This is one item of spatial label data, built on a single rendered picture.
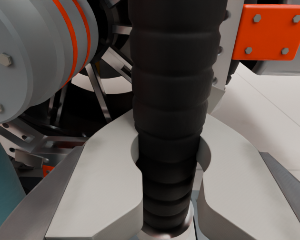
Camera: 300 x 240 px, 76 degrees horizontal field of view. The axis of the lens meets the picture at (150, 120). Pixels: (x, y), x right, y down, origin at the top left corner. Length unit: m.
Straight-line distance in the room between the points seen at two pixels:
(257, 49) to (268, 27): 0.03
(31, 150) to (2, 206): 0.12
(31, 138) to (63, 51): 0.31
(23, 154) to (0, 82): 0.29
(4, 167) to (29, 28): 0.25
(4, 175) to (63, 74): 0.22
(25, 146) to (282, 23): 0.49
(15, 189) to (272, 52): 0.46
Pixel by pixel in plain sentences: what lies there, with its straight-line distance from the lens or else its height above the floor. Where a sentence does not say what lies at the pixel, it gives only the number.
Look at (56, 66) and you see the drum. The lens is 0.22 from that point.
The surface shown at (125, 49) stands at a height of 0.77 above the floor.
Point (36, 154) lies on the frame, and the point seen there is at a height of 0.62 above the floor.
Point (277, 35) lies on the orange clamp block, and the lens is 0.33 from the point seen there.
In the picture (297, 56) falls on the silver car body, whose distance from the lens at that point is 0.54.
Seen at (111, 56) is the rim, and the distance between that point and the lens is 0.42.
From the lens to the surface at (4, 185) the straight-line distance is 0.40.
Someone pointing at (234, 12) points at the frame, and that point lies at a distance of 0.30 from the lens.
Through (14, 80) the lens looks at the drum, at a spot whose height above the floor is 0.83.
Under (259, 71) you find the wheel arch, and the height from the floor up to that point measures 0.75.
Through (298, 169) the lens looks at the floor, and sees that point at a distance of 1.55.
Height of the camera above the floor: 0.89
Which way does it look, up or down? 32 degrees down
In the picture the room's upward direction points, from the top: straight up
